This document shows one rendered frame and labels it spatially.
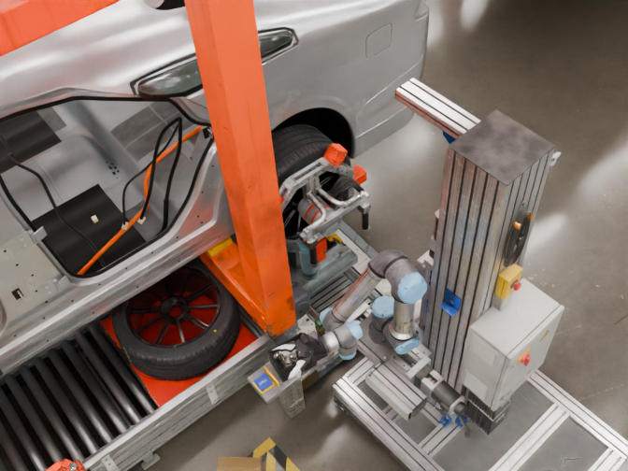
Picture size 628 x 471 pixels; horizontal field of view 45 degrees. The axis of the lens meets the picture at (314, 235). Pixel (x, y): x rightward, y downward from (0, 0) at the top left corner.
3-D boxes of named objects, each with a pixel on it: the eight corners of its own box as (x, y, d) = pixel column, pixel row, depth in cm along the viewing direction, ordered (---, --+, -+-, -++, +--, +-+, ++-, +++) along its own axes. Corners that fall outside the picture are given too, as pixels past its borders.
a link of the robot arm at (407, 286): (404, 323, 335) (409, 250, 292) (421, 349, 326) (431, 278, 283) (380, 335, 332) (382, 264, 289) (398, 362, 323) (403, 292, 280)
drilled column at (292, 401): (294, 394, 417) (288, 358, 384) (306, 407, 412) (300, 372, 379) (279, 406, 413) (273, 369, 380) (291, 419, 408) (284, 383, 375)
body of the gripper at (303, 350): (304, 372, 295) (331, 359, 298) (301, 359, 289) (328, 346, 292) (295, 358, 300) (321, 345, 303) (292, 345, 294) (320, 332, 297)
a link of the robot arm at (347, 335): (363, 341, 302) (363, 330, 295) (339, 352, 299) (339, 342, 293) (354, 326, 306) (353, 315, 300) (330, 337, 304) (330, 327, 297)
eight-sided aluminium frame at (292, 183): (348, 210, 421) (346, 141, 378) (355, 217, 418) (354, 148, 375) (269, 262, 402) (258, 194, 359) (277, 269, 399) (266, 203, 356)
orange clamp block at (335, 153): (331, 158, 381) (338, 143, 377) (341, 166, 377) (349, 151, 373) (321, 158, 376) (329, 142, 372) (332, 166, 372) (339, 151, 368)
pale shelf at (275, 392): (314, 332, 392) (314, 329, 390) (335, 354, 384) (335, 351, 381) (247, 380, 377) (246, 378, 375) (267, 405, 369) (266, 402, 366)
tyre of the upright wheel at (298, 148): (315, 99, 383) (211, 174, 368) (345, 123, 372) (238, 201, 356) (332, 178, 438) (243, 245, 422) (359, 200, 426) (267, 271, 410)
